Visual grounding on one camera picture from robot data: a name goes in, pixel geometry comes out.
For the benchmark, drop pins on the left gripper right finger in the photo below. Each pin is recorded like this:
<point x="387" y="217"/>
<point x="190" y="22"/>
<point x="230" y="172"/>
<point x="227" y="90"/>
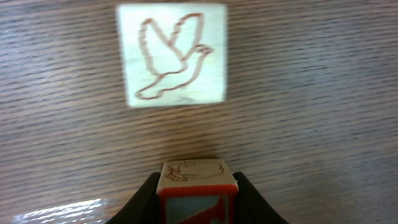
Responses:
<point x="250" y="207"/>

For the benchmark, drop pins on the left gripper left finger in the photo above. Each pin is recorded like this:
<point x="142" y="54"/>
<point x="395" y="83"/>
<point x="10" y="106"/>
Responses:
<point x="143" y="207"/>

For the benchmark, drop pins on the red A block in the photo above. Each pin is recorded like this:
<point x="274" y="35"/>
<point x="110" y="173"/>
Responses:
<point x="201" y="191"/>

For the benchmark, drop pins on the plain white tower base block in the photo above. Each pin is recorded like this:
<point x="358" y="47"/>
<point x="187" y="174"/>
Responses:
<point x="173" y="54"/>

